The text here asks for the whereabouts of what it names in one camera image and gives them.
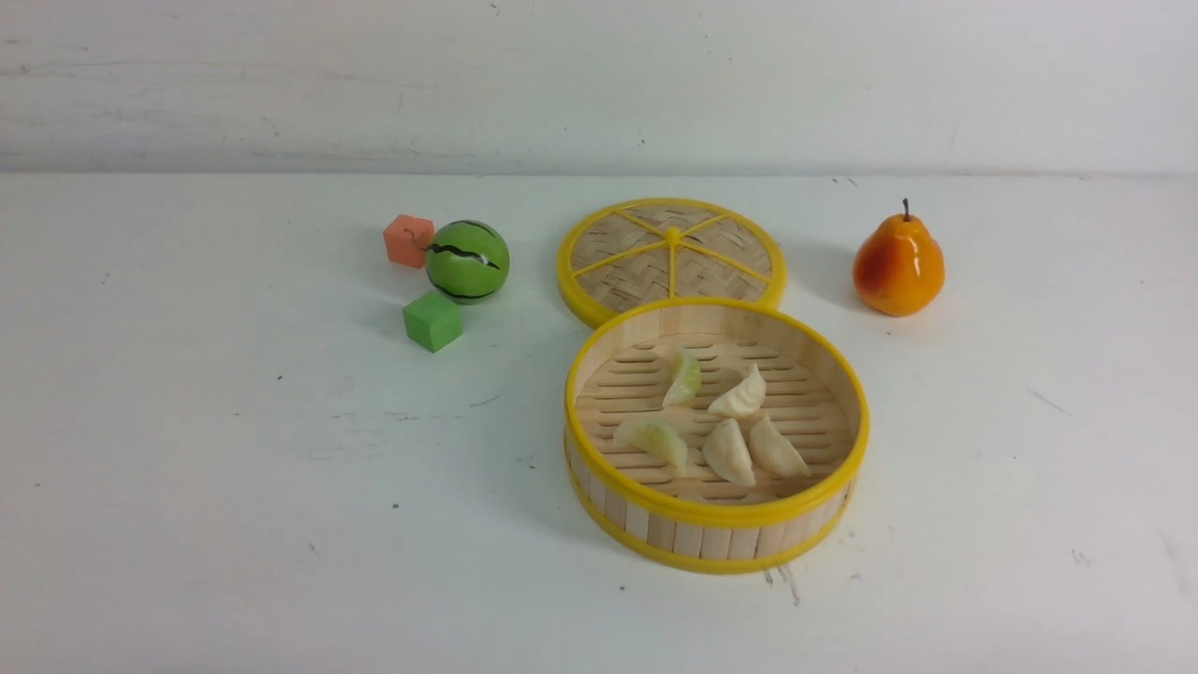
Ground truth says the white dumpling bottom edge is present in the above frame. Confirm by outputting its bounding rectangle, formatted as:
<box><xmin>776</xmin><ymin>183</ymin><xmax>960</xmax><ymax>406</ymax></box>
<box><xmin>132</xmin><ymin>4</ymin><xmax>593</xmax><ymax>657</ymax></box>
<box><xmin>702</xmin><ymin>418</ymin><xmax>756</xmax><ymax>488</ymax></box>

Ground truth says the orange yellow toy pear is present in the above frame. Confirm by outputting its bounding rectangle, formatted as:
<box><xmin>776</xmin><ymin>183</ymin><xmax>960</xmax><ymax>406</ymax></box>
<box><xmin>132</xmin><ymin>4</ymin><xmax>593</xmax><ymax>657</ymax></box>
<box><xmin>852</xmin><ymin>198</ymin><xmax>946</xmax><ymax>318</ymax></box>

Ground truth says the bamboo steamer tray yellow rim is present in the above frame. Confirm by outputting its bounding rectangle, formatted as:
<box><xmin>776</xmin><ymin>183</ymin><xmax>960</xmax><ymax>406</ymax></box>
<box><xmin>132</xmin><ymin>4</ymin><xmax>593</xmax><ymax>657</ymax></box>
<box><xmin>563</xmin><ymin>298</ymin><xmax>871</xmax><ymax>573</ymax></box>

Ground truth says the green toy watermelon ball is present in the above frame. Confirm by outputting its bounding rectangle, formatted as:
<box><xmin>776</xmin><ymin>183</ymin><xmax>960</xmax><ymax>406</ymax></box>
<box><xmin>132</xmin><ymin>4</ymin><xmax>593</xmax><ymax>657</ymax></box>
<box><xmin>425</xmin><ymin>219</ymin><xmax>510</xmax><ymax>304</ymax></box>

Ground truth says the orange foam cube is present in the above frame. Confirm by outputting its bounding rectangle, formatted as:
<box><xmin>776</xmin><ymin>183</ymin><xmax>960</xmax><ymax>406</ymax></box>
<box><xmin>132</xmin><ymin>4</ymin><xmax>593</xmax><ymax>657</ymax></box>
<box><xmin>385</xmin><ymin>213</ymin><xmax>435</xmax><ymax>269</ymax></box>

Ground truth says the green foam cube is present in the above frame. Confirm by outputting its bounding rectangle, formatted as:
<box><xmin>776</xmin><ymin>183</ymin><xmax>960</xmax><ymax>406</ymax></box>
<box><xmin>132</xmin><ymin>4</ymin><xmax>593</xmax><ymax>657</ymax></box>
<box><xmin>403</xmin><ymin>290</ymin><xmax>462</xmax><ymax>353</ymax></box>

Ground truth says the woven bamboo steamer lid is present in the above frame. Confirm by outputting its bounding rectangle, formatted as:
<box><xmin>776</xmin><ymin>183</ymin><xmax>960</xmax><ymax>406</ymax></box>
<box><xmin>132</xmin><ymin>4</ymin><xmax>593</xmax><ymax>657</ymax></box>
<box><xmin>555</xmin><ymin>198</ymin><xmax>787</xmax><ymax>329</ymax></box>

